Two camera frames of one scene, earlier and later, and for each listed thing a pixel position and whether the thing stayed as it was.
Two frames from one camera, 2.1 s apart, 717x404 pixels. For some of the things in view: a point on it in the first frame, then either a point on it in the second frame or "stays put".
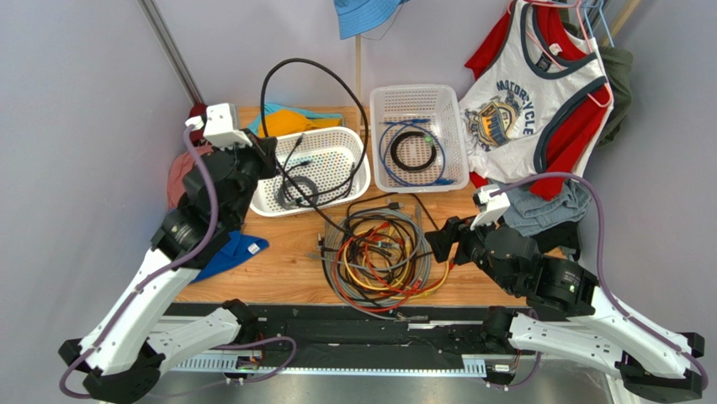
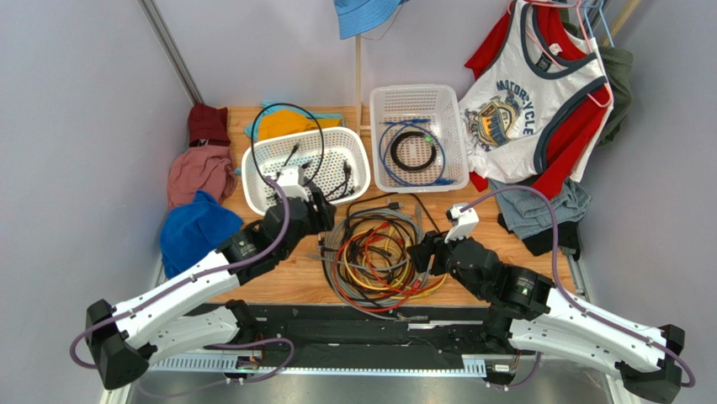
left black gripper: x=268 y=160 to x=326 y=213
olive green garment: x=618 y=64 stays put
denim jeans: x=528 y=212 stays put
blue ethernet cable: x=438 y=182 stays put
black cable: x=273 y=154 to x=252 y=145
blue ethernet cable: x=381 y=162 stays put
